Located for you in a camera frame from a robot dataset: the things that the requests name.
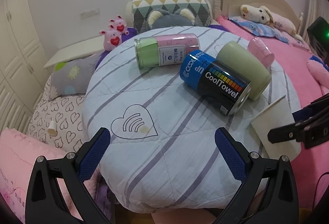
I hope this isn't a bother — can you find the white paper cup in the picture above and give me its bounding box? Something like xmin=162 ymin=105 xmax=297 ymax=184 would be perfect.
xmin=249 ymin=96 xmax=302 ymax=160

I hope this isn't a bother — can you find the pink plastic cup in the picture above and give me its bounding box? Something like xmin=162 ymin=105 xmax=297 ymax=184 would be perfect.
xmin=247 ymin=37 xmax=275 ymax=70

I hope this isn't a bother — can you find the pale green cup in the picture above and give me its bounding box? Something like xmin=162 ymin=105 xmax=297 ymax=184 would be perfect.
xmin=216 ymin=41 xmax=272 ymax=101

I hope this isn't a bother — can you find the pink bed sheet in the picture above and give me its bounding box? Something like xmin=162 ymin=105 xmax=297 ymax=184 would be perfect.
xmin=215 ymin=15 xmax=329 ymax=210

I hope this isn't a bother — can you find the pink plush at right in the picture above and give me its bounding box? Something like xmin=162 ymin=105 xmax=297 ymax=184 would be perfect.
xmin=306 ymin=55 xmax=329 ymax=95

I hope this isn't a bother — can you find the pink blanket at left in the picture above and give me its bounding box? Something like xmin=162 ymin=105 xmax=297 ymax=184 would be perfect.
xmin=0 ymin=127 xmax=104 ymax=223

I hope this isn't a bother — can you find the pink printed pillow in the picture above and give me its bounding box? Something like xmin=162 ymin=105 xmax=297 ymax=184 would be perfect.
xmin=267 ymin=11 xmax=313 ymax=52

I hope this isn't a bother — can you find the blue black CoolTowel can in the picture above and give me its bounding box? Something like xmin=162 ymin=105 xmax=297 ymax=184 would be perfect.
xmin=180 ymin=50 xmax=251 ymax=116

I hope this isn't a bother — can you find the heart patterned white pillow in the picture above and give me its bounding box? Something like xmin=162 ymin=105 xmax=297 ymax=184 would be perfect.
xmin=27 ymin=79 xmax=89 ymax=152

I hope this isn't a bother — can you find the blue cartoon pillow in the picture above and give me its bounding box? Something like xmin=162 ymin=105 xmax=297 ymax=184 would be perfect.
xmin=229 ymin=16 xmax=289 ymax=43

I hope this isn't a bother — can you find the white dog plush toy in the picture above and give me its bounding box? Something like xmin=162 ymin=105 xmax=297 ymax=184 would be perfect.
xmin=240 ymin=5 xmax=274 ymax=25

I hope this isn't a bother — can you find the grey flower pillow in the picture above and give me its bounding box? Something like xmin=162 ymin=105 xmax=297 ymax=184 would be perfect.
xmin=49 ymin=53 xmax=101 ymax=101

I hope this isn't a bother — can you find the cream wardrobe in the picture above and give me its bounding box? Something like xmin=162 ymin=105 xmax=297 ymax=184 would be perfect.
xmin=1 ymin=0 xmax=49 ymax=133

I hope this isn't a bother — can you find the cream wooden headboard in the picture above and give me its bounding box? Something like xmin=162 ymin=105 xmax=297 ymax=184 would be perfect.
xmin=212 ymin=0 xmax=303 ymax=34

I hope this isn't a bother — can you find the green pink towel can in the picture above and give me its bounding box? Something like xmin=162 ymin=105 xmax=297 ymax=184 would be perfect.
xmin=134 ymin=34 xmax=200 ymax=69

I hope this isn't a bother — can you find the white bedside table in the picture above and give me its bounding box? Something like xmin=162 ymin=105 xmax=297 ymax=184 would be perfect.
xmin=44 ymin=36 xmax=104 ymax=68

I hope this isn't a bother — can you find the grey bear plush cushion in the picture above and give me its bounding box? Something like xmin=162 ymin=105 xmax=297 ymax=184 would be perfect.
xmin=146 ymin=8 xmax=195 ymax=30

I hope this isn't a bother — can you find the front pink plush pig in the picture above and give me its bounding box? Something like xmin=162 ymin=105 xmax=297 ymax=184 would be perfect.
xmin=99 ymin=28 xmax=122 ymax=51

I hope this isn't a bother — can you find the pink plush pig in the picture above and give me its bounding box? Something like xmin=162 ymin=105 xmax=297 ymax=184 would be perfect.
xmin=109 ymin=15 xmax=129 ymax=35
xmin=99 ymin=28 xmax=122 ymax=51

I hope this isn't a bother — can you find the rear pink plush pig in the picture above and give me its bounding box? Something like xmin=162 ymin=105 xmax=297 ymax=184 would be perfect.
xmin=109 ymin=15 xmax=129 ymax=35

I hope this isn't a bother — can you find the triangle patterned pillow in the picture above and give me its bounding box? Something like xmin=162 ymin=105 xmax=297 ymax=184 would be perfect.
xmin=124 ymin=0 xmax=214 ymax=34

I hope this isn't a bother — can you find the wall outlet plate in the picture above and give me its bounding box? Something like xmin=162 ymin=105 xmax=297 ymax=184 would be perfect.
xmin=79 ymin=8 xmax=100 ymax=20

